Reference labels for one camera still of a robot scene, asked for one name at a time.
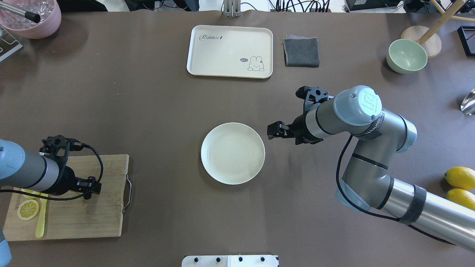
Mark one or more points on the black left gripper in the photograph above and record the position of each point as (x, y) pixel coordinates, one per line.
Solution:
(64, 181)

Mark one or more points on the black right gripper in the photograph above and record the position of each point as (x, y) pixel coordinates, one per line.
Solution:
(300, 128)

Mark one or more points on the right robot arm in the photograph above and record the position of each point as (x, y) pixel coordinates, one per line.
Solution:
(366, 184)

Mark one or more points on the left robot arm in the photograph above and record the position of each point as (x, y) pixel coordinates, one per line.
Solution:
(45, 171)

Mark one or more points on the cream rabbit tray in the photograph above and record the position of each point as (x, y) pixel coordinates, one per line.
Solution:
(230, 51)

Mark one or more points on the black glass tray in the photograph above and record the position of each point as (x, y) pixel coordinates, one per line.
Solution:
(466, 36)

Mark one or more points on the wooden cutting board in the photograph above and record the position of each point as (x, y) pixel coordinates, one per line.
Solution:
(99, 217)

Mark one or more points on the cream round plate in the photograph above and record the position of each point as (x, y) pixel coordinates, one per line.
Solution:
(233, 153)

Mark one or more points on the lemon slice near board edge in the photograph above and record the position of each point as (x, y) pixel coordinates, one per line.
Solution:
(28, 209)

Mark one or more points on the yellow plastic knife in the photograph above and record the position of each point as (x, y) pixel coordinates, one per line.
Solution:
(42, 216)

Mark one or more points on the grey folded cloth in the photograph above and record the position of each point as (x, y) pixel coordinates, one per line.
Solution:
(301, 51)

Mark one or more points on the green bowl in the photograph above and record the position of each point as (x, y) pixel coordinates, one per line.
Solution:
(405, 56)

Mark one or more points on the wooden cup stand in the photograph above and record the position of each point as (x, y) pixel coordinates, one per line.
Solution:
(427, 38)

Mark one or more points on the metal muddler tool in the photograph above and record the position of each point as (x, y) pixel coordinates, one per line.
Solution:
(34, 17)

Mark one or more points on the pink bowl with ice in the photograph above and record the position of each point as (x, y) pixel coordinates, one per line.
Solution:
(48, 10)

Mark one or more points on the yellow lemon middle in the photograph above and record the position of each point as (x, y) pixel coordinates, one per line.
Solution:
(461, 177)

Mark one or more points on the yellow lemon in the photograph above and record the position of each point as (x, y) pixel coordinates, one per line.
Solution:
(462, 197)
(461, 177)

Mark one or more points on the metal scoop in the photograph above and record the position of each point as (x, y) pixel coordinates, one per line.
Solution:
(467, 105)

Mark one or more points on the yellow lemon outer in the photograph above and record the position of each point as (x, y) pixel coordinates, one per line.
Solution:
(462, 197)

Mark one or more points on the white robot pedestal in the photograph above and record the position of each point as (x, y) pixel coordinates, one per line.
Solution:
(258, 260)

